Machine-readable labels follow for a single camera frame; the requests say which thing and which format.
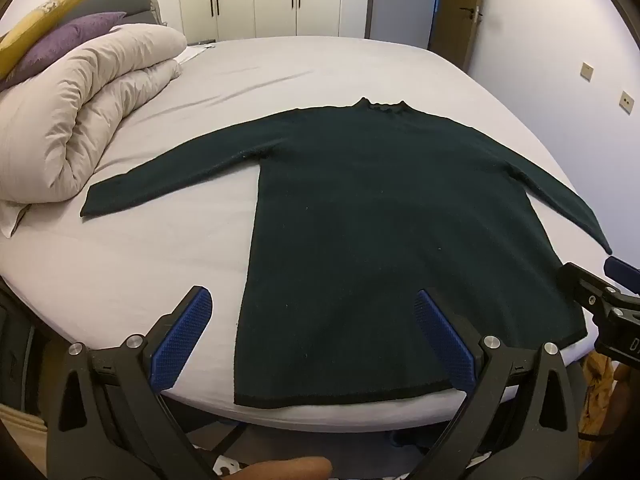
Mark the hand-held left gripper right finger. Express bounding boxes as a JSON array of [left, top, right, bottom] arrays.
[[411, 287, 581, 480]]

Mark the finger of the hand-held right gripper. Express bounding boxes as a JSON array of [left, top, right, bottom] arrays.
[[556, 262, 622, 313], [603, 256, 640, 293]]

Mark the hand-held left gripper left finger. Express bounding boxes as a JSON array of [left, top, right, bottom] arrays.
[[46, 285, 216, 480]]

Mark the dark green sweater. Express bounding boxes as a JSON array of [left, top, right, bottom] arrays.
[[80, 96, 613, 408]]

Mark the person's left hand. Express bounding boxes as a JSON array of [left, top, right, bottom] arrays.
[[234, 456, 334, 480]]

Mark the yellow patterned cloth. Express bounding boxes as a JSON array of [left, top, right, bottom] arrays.
[[580, 350, 619, 437]]

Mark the bed with grey sheet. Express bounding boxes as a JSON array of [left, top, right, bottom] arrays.
[[0, 35, 601, 433]]

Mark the beige folded duvet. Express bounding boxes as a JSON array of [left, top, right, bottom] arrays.
[[0, 24, 188, 238]]

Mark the brown wooden door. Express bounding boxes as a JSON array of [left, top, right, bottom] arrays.
[[437, 0, 486, 73]]

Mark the white cloth item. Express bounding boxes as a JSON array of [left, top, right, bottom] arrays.
[[177, 42, 218, 63]]

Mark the purple pillow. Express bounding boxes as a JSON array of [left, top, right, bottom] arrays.
[[0, 11, 128, 92]]

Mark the grey headboard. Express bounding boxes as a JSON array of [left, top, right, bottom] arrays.
[[70, 0, 166, 28]]

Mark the cream wardrobe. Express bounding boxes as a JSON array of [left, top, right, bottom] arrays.
[[177, 0, 373, 43]]

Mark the yellow pillow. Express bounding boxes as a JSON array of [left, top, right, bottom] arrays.
[[0, 0, 98, 81]]

